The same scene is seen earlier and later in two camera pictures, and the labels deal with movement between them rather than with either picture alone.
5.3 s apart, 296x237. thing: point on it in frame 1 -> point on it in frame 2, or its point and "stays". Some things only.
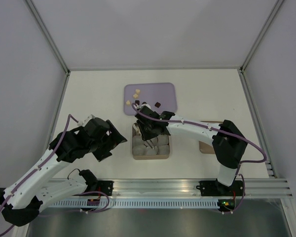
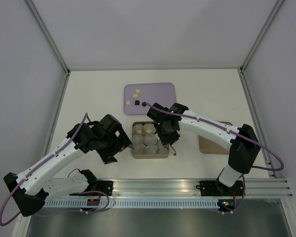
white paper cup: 139,150 stays
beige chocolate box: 156,148 stays
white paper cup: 137,140 stays
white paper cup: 136,130 stays
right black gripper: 145,136 -> 166,139
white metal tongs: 149,142 -> 169,146
